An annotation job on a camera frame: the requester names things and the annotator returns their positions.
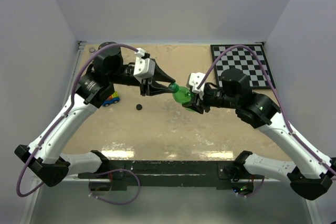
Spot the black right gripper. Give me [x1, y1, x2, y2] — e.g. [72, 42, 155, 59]
[182, 85, 238, 114]

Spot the green bottle cap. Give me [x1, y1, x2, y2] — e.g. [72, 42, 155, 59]
[169, 82, 178, 92]

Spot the green plastic bottle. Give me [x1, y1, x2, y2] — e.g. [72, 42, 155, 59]
[172, 84, 192, 104]

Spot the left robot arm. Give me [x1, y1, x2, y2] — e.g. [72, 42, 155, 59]
[15, 42, 175, 187]

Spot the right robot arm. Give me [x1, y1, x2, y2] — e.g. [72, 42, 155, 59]
[183, 68, 335, 200]

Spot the colourful toy car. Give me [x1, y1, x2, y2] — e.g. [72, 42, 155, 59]
[102, 91, 120, 106]

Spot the black white chessboard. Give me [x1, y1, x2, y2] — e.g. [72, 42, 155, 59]
[213, 43, 275, 90]

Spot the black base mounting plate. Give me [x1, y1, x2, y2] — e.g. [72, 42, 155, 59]
[78, 160, 251, 190]

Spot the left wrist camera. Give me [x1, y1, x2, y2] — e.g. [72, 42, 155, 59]
[133, 48, 155, 82]

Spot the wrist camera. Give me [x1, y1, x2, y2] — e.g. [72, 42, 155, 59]
[186, 72, 205, 94]
[133, 48, 155, 82]

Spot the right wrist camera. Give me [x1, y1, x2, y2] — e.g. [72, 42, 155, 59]
[186, 72, 205, 94]

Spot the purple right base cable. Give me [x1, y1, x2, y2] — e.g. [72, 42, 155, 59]
[235, 176, 265, 198]

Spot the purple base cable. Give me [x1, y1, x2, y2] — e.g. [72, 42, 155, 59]
[235, 176, 265, 198]
[88, 168, 142, 205]

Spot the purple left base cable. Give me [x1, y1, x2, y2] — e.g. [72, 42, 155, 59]
[88, 168, 142, 205]

